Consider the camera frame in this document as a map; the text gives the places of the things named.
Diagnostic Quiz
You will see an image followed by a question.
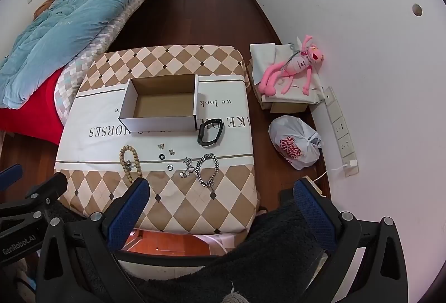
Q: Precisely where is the wooden bead bracelet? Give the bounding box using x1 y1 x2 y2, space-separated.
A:
118 144 142 184

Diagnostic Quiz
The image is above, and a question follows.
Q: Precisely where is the pink panther plush toy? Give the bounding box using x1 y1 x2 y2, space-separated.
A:
258 35 324 97

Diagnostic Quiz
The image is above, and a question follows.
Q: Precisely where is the silver chain bracelet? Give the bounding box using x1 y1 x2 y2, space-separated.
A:
194 153 221 193

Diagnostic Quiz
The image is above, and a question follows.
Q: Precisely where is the white plastic bag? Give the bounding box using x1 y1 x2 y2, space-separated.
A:
268 116 322 170

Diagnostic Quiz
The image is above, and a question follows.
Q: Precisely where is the white cardboard box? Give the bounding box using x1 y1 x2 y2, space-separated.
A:
119 74 199 133

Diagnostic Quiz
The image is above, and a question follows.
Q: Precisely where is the checkered printed table cover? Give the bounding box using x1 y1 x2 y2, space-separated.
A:
54 45 258 235

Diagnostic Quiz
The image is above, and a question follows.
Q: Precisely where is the white power strip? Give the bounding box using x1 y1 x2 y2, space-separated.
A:
324 86 359 177

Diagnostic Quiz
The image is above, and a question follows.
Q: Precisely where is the red bed sheet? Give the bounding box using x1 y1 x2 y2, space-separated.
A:
0 69 64 145

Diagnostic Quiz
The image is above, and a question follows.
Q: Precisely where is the white cloth covered box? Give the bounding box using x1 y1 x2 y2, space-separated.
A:
247 43 325 114

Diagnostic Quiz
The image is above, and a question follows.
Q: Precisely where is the light blue quilt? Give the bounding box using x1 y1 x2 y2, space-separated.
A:
1 0 132 110

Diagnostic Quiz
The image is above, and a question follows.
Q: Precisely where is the white charger plug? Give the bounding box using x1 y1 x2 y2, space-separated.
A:
344 159 358 169

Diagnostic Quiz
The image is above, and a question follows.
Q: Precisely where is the black smart band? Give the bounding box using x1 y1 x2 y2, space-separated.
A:
197 118 224 147

